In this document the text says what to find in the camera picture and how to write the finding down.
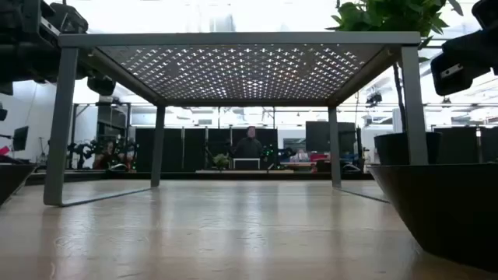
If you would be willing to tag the black teardrop plate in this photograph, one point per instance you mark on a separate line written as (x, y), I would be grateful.
(11, 175)

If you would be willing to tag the black bowl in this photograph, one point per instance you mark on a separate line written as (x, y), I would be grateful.
(459, 202)

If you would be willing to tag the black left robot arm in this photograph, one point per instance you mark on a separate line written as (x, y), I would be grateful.
(19, 19)

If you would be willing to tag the black computer monitor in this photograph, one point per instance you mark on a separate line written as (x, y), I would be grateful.
(20, 138)

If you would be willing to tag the green leafy plant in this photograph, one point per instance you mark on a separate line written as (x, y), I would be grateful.
(389, 15)

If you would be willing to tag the black partition panels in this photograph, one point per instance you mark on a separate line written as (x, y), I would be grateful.
(175, 148)
(459, 144)

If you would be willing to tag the black storage rack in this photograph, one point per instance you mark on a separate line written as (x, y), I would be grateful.
(105, 116)

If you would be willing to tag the person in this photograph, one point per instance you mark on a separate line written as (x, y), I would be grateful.
(249, 145)
(104, 155)

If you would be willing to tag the black plant pot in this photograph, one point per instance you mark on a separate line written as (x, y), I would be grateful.
(389, 148)

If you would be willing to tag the large black display screen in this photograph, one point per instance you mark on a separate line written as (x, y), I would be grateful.
(317, 136)

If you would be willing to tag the grey perforated metal shelf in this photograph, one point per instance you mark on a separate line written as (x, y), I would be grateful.
(233, 39)

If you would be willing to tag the small green plant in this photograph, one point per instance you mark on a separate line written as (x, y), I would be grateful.
(221, 161)

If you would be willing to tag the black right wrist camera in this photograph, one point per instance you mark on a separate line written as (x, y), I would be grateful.
(486, 13)

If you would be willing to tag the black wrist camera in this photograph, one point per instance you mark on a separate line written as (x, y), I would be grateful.
(486, 13)
(68, 17)

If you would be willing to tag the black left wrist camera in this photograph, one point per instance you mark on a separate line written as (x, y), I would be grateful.
(68, 17)

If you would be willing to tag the black aluminium table frame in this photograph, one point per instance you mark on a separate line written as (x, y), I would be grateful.
(116, 176)

